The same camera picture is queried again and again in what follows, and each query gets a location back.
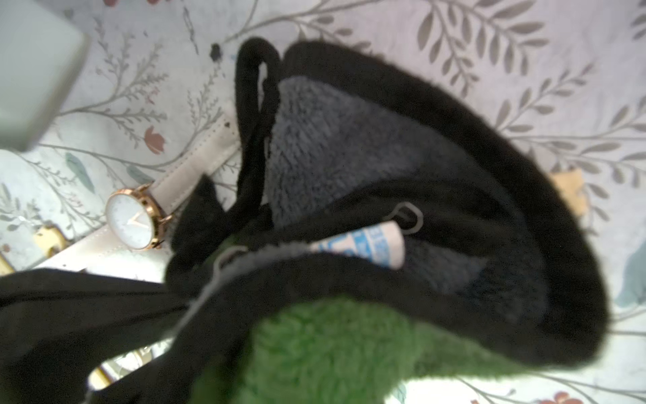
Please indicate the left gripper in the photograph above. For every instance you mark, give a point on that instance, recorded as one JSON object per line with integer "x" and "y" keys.
{"x": 57, "y": 327}

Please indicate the white strap watch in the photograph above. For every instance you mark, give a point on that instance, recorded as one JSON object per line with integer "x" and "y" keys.
{"x": 134, "y": 243}

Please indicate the green cleaning cloth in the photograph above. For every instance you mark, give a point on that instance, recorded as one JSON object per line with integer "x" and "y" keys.
{"x": 381, "y": 232}

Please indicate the beige watch long diagonal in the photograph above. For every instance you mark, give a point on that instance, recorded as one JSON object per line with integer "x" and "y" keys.
{"x": 117, "y": 368}

